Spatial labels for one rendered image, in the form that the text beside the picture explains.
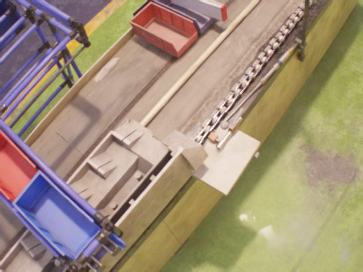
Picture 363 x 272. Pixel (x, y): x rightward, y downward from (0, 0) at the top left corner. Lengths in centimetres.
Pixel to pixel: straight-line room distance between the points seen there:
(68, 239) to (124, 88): 103
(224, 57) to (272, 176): 90
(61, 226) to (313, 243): 165
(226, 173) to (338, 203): 108
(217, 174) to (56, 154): 86
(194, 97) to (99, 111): 50
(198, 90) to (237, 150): 42
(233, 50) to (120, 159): 89
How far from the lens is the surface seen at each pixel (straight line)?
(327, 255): 266
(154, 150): 182
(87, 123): 223
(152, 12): 250
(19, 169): 169
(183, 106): 214
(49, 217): 158
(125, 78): 231
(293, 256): 263
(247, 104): 209
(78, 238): 153
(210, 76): 222
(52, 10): 195
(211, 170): 192
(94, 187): 187
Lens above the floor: 257
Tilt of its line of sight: 61 degrees down
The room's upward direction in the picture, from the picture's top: 20 degrees counter-clockwise
